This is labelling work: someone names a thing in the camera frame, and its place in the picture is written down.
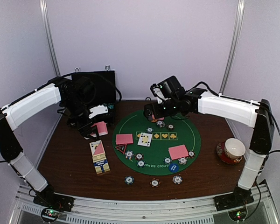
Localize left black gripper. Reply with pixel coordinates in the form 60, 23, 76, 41
63, 96, 99, 140

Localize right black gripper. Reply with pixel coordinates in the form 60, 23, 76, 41
143, 98, 179, 122

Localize blue pink chips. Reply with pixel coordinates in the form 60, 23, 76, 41
156, 120, 166, 128
178, 157, 187, 165
125, 150, 134, 160

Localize pink backed card deck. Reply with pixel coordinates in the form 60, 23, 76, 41
90, 121, 108, 138

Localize face up spade card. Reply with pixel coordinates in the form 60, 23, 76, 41
137, 133, 152, 147

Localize pink cards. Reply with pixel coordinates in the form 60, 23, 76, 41
168, 145, 189, 160
115, 134, 133, 145

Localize red black 100 chip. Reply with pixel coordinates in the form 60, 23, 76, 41
135, 153, 144, 161

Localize blue small blind button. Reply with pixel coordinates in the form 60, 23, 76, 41
168, 163, 180, 173

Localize blue pink chip stack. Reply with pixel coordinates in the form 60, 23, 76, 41
172, 175, 183, 184

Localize red black chip stack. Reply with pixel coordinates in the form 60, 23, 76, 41
150, 178, 160, 188

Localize blue green chip stack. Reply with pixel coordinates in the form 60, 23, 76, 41
124, 176, 134, 185

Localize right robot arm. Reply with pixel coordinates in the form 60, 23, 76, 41
143, 80, 274, 206

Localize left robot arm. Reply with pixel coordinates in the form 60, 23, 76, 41
0, 76, 108, 207

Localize black poker chip case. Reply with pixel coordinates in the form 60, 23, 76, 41
70, 71, 117, 126

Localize round green poker mat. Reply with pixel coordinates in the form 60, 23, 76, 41
112, 111, 201, 176

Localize ace of spades card pack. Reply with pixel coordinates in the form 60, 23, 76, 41
89, 140, 106, 162

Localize black red triangular button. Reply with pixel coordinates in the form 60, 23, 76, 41
115, 144, 127, 154

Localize blue yellow card box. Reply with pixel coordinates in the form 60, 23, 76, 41
94, 159, 110, 175

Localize white patterned teacup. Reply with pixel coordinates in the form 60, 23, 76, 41
224, 138, 246, 159

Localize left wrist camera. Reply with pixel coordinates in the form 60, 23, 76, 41
88, 105, 108, 119

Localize left aluminium frame post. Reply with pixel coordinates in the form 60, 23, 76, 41
39, 0, 65, 87

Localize aluminium frame post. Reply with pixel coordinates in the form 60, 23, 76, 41
216, 0, 245, 105
39, 0, 65, 87

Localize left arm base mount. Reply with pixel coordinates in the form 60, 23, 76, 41
33, 191, 74, 212

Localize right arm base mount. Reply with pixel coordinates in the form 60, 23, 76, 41
214, 192, 254, 211

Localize aluminium front rail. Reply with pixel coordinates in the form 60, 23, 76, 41
7, 184, 280, 224

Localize right aluminium frame post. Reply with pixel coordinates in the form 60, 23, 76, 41
216, 0, 245, 105

